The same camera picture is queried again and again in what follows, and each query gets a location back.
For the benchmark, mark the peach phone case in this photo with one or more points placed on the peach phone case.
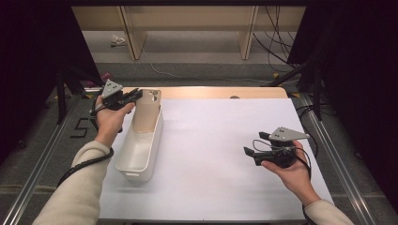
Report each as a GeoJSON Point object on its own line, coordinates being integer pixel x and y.
{"type": "Point", "coordinates": [147, 115]}

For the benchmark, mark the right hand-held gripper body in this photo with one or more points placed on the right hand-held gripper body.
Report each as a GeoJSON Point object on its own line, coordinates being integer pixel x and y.
{"type": "Point", "coordinates": [286, 134]}

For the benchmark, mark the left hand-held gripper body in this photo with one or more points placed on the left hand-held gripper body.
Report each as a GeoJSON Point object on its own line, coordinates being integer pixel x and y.
{"type": "Point", "coordinates": [111, 89]}

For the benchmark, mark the pink object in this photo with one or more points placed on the pink object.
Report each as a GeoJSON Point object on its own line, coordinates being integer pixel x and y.
{"type": "Point", "coordinates": [105, 76]}

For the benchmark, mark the black metal stand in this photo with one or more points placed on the black metal stand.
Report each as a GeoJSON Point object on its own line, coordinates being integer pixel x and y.
{"type": "Point", "coordinates": [61, 100]}
{"type": "Point", "coordinates": [318, 100]}

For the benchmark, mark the white table sheet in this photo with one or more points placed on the white table sheet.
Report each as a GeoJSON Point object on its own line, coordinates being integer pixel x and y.
{"type": "Point", "coordinates": [203, 187]}

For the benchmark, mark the yellow tape piece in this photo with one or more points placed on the yellow tape piece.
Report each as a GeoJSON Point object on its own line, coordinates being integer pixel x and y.
{"type": "Point", "coordinates": [295, 94]}
{"type": "Point", "coordinates": [276, 75]}
{"type": "Point", "coordinates": [88, 96]}

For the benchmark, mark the person's left hand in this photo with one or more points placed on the person's left hand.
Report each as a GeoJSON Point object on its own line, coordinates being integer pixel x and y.
{"type": "Point", "coordinates": [109, 123]}

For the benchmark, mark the black curtain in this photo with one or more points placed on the black curtain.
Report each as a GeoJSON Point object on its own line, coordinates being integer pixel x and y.
{"type": "Point", "coordinates": [31, 62]}
{"type": "Point", "coordinates": [359, 78]}

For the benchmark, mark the white plastic storage box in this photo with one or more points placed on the white plastic storage box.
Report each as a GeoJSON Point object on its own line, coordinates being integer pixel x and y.
{"type": "Point", "coordinates": [137, 153]}

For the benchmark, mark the white crumpled paper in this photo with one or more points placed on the white crumpled paper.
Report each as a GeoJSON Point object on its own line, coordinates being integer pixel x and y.
{"type": "Point", "coordinates": [117, 40]}

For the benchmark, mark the beige wooden desk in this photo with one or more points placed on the beige wooden desk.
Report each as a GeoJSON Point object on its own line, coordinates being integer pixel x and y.
{"type": "Point", "coordinates": [187, 18]}

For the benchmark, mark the metal floor rail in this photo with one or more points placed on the metal floor rail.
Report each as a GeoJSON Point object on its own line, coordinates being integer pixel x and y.
{"type": "Point", "coordinates": [333, 156]}
{"type": "Point", "coordinates": [43, 156]}

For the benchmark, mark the person's right hand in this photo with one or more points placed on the person's right hand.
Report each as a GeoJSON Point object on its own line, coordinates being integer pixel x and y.
{"type": "Point", "coordinates": [294, 179]}

